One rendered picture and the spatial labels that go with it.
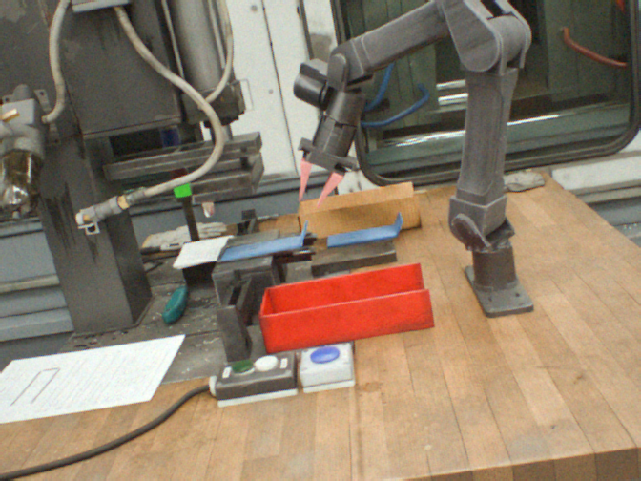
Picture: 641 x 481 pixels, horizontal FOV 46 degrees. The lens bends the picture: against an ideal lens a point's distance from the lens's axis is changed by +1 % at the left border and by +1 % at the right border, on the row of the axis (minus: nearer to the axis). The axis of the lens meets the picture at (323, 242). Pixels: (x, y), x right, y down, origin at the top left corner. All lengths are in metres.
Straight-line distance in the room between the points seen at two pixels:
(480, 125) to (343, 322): 0.34
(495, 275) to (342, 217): 0.47
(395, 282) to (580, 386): 0.38
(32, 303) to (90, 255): 0.91
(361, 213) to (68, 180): 0.59
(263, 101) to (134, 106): 0.71
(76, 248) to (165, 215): 0.69
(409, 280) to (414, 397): 0.30
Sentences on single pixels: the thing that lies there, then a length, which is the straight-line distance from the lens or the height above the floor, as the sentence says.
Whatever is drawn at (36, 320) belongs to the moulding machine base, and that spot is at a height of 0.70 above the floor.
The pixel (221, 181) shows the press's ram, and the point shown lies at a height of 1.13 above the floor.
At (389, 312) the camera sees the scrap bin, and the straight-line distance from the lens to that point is 1.08.
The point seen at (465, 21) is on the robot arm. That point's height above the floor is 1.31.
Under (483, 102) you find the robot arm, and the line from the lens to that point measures 1.08.
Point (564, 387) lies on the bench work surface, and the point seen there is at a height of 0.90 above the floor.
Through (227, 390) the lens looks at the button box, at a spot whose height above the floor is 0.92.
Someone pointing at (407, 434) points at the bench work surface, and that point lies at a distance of 0.86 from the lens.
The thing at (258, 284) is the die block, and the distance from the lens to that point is 1.24.
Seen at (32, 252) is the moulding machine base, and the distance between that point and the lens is 2.15.
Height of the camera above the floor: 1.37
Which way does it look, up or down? 17 degrees down
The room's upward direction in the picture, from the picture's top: 11 degrees counter-clockwise
